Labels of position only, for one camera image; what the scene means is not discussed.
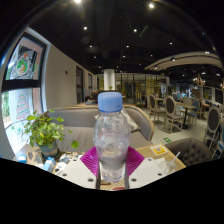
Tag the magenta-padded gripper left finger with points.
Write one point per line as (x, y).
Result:
(89, 160)

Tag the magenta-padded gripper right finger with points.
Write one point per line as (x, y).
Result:
(136, 160)

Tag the clear blue-capped water bottle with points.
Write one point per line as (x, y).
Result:
(111, 140)

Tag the yellow square table sticker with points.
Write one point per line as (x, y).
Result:
(158, 150)

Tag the grey curved sofa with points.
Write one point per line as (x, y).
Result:
(76, 120)

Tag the green potted plant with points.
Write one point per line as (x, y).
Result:
(43, 131)

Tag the dark grey tufted armchair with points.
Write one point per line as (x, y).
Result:
(190, 150)

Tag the brown kraft paper card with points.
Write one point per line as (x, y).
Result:
(33, 158)

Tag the group of dining chairs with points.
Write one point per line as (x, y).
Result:
(170, 106)

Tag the person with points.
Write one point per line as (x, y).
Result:
(93, 96)

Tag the framed food poster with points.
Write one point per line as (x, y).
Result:
(25, 61)

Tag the group of ceiling lights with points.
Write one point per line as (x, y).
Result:
(151, 5)

